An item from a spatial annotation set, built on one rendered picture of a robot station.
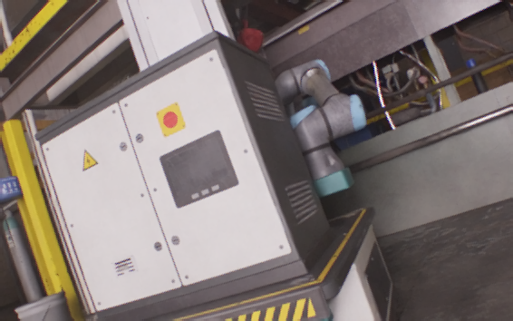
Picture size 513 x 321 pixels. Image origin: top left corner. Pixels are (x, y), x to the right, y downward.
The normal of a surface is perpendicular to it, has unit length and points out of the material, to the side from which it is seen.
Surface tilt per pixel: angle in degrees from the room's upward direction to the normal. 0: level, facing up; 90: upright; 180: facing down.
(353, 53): 90
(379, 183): 90
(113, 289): 90
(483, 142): 90
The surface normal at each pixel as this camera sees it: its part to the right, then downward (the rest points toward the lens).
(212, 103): -0.33, 0.06
